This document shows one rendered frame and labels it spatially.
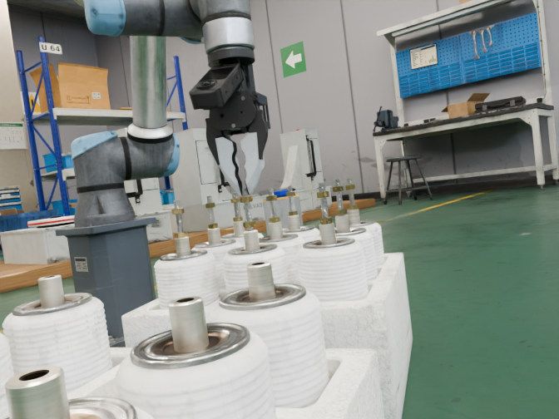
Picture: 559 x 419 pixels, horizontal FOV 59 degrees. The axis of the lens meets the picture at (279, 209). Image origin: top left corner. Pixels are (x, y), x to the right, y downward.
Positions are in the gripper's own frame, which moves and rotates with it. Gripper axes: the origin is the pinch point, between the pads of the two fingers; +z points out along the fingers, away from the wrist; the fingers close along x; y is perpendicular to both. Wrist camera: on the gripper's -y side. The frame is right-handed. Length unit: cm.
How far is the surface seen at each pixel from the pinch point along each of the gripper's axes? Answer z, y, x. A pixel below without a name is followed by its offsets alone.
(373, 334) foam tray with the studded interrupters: 20.7, -8.3, -17.3
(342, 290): 15.6, -4.5, -13.6
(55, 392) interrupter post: 7, -54, -9
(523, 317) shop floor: 35, 42, -45
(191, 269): 11.4, -2.5, 8.9
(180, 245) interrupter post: 8.0, 0.3, 11.5
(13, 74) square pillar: -182, 486, 450
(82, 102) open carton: -117, 431, 318
